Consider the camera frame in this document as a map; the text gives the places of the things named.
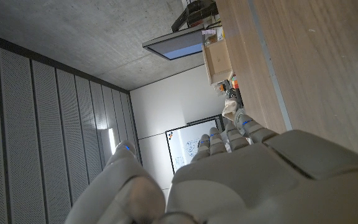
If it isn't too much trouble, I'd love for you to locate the black framed whiteboard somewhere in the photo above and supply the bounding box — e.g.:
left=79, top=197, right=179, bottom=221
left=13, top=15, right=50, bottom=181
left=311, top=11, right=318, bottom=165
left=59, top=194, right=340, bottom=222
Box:
left=165, top=114, right=226, bottom=174

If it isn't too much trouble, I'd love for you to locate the black monitor stand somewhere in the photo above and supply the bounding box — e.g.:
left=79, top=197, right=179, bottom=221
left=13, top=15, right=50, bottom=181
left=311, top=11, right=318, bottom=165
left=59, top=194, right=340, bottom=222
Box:
left=170, top=0, right=221, bottom=33

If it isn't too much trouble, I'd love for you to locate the crumpled white paper bag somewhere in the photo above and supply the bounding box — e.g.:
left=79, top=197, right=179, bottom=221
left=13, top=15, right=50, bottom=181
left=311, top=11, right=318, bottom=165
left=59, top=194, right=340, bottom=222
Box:
left=222, top=97, right=239, bottom=122

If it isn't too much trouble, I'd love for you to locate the white wall lamp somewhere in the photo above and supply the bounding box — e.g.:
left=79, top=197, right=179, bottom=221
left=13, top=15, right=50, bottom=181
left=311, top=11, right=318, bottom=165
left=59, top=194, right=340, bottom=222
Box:
left=98, top=127, right=117, bottom=156

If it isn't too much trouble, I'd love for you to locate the black flat monitor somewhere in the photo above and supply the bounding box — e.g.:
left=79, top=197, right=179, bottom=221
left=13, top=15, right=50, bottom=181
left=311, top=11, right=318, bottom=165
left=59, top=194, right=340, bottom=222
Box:
left=142, top=28, right=205, bottom=61

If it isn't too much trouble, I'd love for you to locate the light wooden slot box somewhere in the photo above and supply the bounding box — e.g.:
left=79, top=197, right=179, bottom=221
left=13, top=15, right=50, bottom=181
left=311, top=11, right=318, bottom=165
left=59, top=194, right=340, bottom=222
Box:
left=201, top=38, right=234, bottom=85

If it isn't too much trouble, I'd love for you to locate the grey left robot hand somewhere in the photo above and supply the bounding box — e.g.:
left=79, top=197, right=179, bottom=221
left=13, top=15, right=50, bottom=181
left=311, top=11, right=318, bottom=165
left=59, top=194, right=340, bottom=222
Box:
left=63, top=113, right=358, bottom=224

